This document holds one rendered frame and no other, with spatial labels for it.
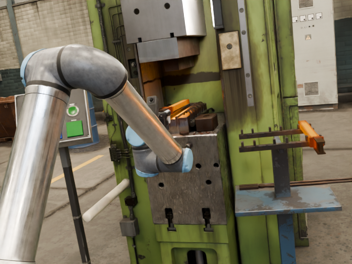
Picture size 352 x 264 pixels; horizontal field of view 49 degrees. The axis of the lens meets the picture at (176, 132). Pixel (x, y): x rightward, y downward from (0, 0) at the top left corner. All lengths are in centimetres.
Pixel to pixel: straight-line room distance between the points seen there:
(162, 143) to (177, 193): 65
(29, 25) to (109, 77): 934
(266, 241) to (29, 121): 147
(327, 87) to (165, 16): 538
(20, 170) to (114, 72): 33
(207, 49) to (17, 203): 155
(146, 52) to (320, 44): 529
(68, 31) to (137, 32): 775
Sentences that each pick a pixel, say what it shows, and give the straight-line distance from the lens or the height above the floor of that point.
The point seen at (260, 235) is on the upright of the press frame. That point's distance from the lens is 212.
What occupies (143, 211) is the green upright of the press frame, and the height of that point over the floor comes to 44.
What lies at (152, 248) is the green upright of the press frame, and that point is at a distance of 231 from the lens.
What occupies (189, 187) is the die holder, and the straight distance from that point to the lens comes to 185.
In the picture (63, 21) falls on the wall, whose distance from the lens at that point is 964.
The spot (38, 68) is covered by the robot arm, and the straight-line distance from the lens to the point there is 107.
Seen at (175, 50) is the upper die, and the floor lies 131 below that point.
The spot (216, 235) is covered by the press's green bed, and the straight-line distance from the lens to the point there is 193.
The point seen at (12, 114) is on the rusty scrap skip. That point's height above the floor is 57.
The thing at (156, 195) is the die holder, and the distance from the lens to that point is 192.
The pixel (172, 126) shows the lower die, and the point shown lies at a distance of 185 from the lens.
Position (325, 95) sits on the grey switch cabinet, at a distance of 699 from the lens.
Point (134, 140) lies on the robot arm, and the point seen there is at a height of 100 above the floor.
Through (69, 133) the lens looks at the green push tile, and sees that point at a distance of 188.
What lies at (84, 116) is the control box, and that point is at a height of 106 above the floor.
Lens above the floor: 129
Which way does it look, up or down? 12 degrees down
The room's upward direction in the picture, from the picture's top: 8 degrees counter-clockwise
